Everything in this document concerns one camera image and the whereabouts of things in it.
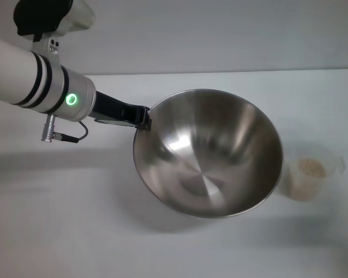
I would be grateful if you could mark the stainless steel mixing bowl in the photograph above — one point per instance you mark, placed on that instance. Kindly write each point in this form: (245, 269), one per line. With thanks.
(208, 162)

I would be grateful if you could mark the white rice grains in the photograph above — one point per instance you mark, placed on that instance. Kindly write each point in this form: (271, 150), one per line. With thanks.
(310, 169)

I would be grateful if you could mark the clear plastic measuring cup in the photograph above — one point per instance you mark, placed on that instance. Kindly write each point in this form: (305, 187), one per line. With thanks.
(300, 191)

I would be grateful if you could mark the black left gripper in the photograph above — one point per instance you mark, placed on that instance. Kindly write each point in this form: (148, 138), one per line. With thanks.
(113, 108)

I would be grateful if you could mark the left wrist camera housing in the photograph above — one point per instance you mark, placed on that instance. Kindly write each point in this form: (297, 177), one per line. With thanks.
(46, 14)

